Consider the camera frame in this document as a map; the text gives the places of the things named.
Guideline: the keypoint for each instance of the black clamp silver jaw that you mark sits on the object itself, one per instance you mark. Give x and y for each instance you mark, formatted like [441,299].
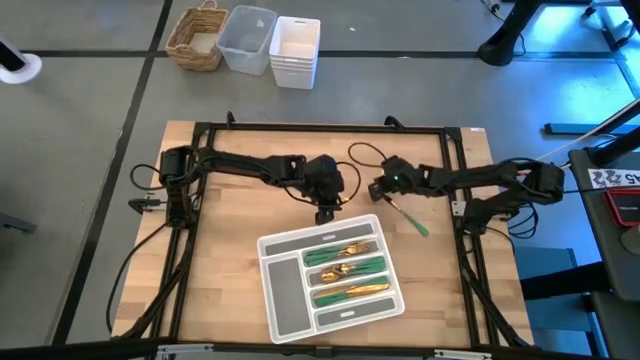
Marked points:
[145,204]

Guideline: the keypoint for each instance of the grey floor object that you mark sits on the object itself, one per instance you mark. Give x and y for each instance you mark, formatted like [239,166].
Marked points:
[17,223]

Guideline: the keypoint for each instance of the black floor beam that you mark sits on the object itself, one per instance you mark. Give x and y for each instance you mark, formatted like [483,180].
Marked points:
[565,129]

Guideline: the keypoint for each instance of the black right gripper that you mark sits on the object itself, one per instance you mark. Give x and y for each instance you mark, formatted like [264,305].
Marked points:
[405,177]

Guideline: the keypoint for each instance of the white printed label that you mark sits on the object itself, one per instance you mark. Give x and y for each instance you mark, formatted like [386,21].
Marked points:
[612,178]

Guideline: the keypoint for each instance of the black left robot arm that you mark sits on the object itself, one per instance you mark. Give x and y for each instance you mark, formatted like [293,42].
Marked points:
[240,162]

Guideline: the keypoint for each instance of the grey round disc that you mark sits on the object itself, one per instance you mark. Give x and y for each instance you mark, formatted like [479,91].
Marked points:
[634,242]

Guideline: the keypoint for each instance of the black stand foot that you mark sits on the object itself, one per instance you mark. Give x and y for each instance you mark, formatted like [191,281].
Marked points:
[500,50]

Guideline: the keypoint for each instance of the black metal table frame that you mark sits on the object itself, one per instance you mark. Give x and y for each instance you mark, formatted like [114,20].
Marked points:
[325,127]

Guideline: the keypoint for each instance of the silver aluminium bracket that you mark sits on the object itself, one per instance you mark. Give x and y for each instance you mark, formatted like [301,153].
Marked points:
[462,355]
[185,349]

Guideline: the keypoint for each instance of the stack of white bins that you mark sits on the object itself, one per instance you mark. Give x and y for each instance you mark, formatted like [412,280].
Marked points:
[295,75]

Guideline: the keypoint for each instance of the black equipment cart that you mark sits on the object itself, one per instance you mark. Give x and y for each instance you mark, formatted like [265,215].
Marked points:
[595,240]

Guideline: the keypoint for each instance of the black pole white round base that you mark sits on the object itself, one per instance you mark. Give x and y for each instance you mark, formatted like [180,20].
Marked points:
[27,67]

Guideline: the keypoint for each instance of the woven wicker basket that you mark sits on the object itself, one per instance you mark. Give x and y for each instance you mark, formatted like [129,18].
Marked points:
[197,64]

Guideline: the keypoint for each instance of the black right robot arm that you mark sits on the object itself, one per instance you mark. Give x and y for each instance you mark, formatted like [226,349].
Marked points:
[475,175]

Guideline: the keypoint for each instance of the white cutlery tray grey liners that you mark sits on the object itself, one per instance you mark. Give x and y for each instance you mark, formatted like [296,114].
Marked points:
[287,300]

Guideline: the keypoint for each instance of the clear plastic bin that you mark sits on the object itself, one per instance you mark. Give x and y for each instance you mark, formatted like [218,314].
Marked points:
[245,50]

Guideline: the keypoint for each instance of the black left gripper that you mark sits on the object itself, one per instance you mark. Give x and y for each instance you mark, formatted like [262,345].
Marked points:
[320,180]

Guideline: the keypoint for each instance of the black device red rim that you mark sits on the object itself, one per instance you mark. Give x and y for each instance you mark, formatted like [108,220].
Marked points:
[627,207]

